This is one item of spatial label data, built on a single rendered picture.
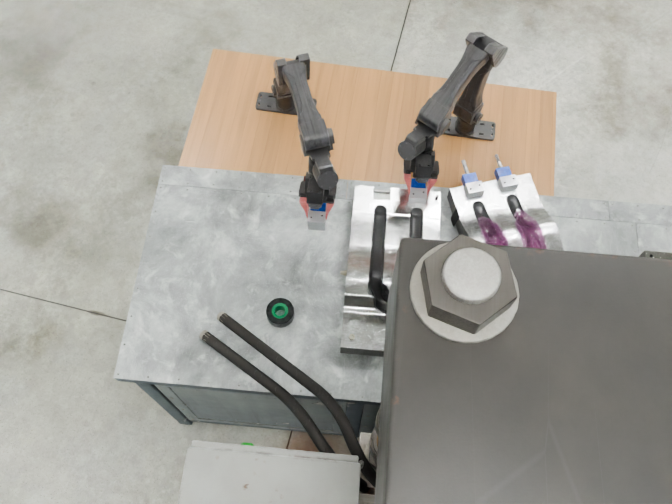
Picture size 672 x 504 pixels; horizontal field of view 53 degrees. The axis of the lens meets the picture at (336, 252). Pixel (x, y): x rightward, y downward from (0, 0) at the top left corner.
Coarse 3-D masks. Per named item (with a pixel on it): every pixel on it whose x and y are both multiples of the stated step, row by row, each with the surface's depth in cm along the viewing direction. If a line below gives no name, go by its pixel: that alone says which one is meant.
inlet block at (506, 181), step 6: (498, 162) 212; (498, 168) 210; (504, 168) 210; (498, 174) 209; (504, 174) 209; (510, 174) 209; (498, 180) 209; (504, 180) 207; (510, 180) 207; (516, 180) 207; (504, 186) 206; (510, 186) 207; (516, 186) 208
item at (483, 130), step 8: (456, 120) 224; (480, 120) 225; (448, 128) 224; (456, 128) 223; (464, 128) 220; (472, 128) 220; (480, 128) 224; (488, 128) 224; (464, 136) 223; (472, 136) 222; (480, 136) 222; (488, 136) 222
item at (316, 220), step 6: (324, 204) 195; (312, 210) 194; (318, 210) 194; (324, 210) 194; (312, 216) 192; (318, 216) 192; (324, 216) 192; (312, 222) 192; (318, 222) 192; (324, 222) 192; (312, 228) 196; (318, 228) 195; (324, 228) 195
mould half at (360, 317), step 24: (360, 192) 204; (432, 192) 204; (360, 216) 201; (408, 216) 201; (432, 216) 201; (360, 240) 198; (360, 264) 192; (384, 264) 192; (360, 288) 187; (360, 312) 191; (360, 336) 188; (384, 336) 189
